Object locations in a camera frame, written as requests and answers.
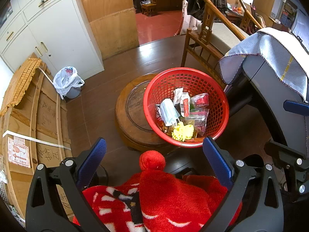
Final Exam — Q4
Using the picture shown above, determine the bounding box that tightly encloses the red white carton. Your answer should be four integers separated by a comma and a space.
180, 93, 192, 116

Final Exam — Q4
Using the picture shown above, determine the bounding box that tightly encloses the red fuzzy clothing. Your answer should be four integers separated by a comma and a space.
72, 150, 243, 232

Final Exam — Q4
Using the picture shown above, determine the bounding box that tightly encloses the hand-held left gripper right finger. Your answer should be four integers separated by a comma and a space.
200, 136, 285, 232

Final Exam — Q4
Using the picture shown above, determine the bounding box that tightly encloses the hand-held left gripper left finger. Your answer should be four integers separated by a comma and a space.
25, 137, 109, 232

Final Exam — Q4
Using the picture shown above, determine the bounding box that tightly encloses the red plastic basket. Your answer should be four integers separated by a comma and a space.
143, 67, 230, 148

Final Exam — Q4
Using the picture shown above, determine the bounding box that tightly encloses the small wooden chair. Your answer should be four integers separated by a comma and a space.
141, 0, 157, 17

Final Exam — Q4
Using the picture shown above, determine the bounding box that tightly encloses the wooden door panel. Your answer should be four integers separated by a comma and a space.
76, 0, 140, 60

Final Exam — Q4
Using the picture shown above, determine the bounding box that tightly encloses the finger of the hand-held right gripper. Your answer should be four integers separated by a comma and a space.
284, 100, 309, 114
264, 140, 309, 203

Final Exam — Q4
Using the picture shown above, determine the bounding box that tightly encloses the white plastic wrapper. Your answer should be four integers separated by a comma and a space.
172, 88, 187, 107

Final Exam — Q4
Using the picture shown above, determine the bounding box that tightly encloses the round wooden stool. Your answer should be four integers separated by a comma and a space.
115, 73, 179, 153

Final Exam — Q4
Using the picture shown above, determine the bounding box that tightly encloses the clear red packet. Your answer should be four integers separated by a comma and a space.
191, 93, 209, 108

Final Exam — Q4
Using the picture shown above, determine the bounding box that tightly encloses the grey bin with plastic bag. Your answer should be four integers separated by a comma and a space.
53, 66, 85, 99

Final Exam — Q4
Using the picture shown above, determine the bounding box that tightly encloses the wooden armchair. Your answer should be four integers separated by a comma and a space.
181, 0, 263, 83

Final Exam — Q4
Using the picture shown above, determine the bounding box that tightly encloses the grey chair cushion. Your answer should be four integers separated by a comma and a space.
209, 23, 249, 55

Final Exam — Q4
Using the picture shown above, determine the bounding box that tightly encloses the clear pink snack bag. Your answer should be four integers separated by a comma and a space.
180, 109, 209, 138

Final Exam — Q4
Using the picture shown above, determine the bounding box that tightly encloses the tan fringed seat mat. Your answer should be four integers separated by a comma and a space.
0, 58, 42, 116

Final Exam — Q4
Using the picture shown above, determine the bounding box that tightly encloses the white metal cabinet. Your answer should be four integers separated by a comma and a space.
0, 0, 105, 78

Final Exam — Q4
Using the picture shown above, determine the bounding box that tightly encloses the purple printed tablecloth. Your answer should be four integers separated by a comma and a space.
218, 27, 309, 102

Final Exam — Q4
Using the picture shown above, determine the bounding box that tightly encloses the large cardboard box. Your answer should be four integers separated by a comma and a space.
0, 52, 73, 225

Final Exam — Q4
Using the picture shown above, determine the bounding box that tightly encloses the yellow foam net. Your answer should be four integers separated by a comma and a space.
172, 122, 195, 142

